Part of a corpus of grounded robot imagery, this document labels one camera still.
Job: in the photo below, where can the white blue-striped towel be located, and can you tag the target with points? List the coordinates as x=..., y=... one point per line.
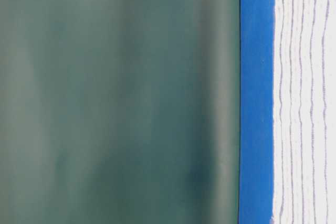
x=304, y=111

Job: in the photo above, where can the green backdrop sheet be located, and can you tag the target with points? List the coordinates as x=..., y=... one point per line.
x=119, y=111

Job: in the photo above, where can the blue table cloth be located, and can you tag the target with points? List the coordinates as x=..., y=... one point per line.
x=256, y=83

